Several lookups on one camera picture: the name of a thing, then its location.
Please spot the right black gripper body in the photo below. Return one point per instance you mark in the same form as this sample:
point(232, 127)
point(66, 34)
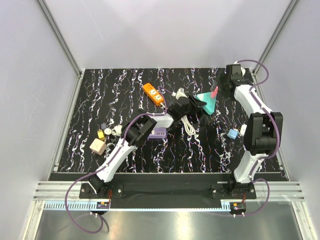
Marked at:
point(223, 80)

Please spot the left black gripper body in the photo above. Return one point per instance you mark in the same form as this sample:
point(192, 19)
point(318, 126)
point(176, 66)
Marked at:
point(190, 110)

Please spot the pink plug adapter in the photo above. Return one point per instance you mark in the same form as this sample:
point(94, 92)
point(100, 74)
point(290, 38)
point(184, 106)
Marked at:
point(214, 92)

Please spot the teal power strip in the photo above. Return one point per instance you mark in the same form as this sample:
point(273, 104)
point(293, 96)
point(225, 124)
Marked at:
point(210, 101)

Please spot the orange power strip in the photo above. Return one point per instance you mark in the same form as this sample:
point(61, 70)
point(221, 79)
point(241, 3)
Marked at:
point(153, 94)

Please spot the purple power strip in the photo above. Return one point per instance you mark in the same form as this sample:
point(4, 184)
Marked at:
point(158, 133)

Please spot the blue usb charger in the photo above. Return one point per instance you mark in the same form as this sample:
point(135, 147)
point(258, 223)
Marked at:
point(232, 134)

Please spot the grey usb charger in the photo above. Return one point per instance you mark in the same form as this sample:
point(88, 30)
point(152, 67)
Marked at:
point(103, 126)

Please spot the yellow white charger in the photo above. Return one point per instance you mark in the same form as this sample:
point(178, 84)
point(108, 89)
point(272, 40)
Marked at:
point(101, 135)

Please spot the pink cube deer adapter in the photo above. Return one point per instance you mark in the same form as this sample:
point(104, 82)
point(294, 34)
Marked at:
point(98, 146)

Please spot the white plug adapter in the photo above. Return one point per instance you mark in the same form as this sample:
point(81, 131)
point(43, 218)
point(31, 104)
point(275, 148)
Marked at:
point(243, 130)

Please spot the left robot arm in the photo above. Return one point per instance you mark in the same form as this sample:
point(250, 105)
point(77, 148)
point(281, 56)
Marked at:
point(136, 132)

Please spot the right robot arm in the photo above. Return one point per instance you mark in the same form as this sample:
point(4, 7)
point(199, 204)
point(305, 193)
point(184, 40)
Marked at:
point(262, 135)

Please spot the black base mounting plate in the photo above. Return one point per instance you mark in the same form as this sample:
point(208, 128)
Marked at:
point(167, 191)

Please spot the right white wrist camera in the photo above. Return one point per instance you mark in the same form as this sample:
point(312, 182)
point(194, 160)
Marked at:
point(243, 70)

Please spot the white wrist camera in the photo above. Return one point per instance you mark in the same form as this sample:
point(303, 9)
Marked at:
point(243, 70)
point(179, 94)

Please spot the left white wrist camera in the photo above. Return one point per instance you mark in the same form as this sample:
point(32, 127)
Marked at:
point(179, 94)

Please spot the aluminium frame rail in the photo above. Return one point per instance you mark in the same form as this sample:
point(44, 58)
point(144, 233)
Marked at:
point(58, 35)

